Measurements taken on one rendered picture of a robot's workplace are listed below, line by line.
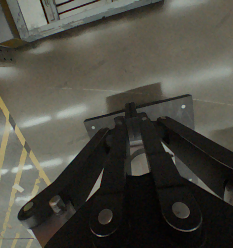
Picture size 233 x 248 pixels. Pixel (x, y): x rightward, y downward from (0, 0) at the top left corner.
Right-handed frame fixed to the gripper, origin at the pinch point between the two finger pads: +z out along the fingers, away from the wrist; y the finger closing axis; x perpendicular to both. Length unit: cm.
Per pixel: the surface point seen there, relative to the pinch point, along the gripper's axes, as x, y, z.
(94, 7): 39, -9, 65
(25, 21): 43, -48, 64
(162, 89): -11, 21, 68
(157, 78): -3, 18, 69
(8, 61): 28, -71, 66
